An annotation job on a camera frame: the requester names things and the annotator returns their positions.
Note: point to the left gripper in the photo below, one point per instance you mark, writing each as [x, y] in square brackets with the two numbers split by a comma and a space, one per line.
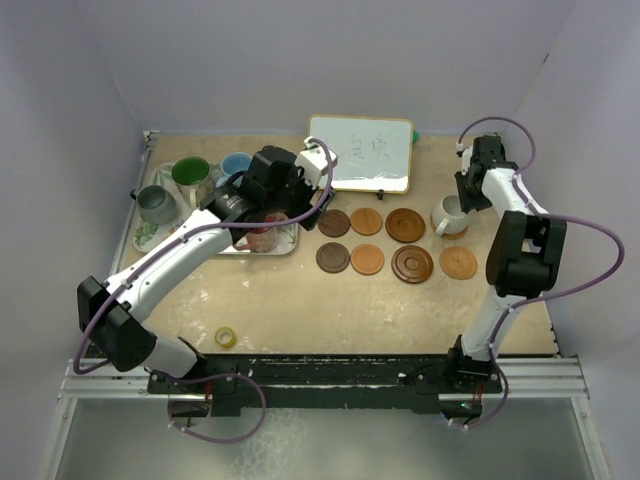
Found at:
[305, 206]

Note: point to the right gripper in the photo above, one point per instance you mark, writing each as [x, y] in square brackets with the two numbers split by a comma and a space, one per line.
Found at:
[469, 203]

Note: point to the white mug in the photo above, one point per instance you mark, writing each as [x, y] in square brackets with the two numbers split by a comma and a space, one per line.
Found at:
[448, 206]

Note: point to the woven rattan coaster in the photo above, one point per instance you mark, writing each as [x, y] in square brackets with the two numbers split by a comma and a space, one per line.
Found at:
[450, 228]
[458, 263]

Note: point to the dark walnut coaster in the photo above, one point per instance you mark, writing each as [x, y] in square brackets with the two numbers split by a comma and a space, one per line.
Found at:
[332, 257]
[334, 223]

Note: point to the light wood coaster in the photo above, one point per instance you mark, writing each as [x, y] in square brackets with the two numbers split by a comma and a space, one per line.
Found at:
[366, 221]
[367, 259]

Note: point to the ringed brown wood coaster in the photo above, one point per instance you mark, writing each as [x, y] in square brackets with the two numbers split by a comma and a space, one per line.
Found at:
[412, 264]

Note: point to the floral serving tray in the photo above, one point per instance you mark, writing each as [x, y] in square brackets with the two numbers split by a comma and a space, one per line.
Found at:
[146, 236]

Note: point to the grey stoneware cup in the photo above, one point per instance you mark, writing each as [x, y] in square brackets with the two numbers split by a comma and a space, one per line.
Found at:
[156, 205]

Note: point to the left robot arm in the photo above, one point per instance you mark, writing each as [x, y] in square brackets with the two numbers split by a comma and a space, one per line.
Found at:
[112, 312]

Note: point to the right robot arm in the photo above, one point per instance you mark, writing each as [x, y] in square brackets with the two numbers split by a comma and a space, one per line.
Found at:
[523, 260]

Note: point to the red floral mug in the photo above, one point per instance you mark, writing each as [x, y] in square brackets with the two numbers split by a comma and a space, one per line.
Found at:
[261, 240]

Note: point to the light blue mug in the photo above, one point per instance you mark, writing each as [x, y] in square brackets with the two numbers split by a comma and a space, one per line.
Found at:
[232, 164]

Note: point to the yellow-framed whiteboard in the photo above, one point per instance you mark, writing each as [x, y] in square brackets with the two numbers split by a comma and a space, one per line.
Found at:
[374, 154]

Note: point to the green interior mug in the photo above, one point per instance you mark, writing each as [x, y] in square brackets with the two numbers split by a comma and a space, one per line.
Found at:
[192, 176]

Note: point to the yellow tape roll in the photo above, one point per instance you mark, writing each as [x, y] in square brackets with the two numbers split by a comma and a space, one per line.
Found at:
[225, 337]

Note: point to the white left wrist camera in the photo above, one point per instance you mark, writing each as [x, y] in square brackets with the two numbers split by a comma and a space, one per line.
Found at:
[312, 160]

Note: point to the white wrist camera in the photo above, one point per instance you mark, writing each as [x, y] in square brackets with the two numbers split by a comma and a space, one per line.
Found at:
[312, 160]
[465, 154]

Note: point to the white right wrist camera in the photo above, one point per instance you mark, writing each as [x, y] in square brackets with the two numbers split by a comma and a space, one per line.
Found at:
[465, 154]

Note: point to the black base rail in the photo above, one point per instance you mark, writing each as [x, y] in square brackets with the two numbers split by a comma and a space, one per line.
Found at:
[420, 383]

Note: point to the aluminium frame rail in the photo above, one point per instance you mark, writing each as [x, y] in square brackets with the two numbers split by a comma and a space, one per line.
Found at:
[550, 378]

